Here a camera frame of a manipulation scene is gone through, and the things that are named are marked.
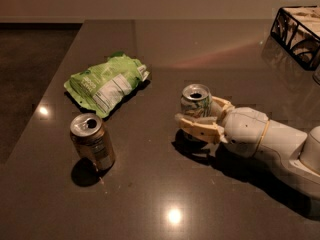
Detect green chip bag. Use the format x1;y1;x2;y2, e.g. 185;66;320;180
64;52;149;118

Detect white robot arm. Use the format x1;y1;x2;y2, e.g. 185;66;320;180
175;96;320;199

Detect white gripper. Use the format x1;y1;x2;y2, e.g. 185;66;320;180
175;96;269;158

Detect black wire napkin holder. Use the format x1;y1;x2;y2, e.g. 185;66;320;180
271;6;320;71

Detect green white 7up can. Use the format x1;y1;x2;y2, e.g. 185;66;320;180
180;84;212;123

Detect brown gold soda can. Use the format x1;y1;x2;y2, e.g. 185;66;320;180
70;113;115;171

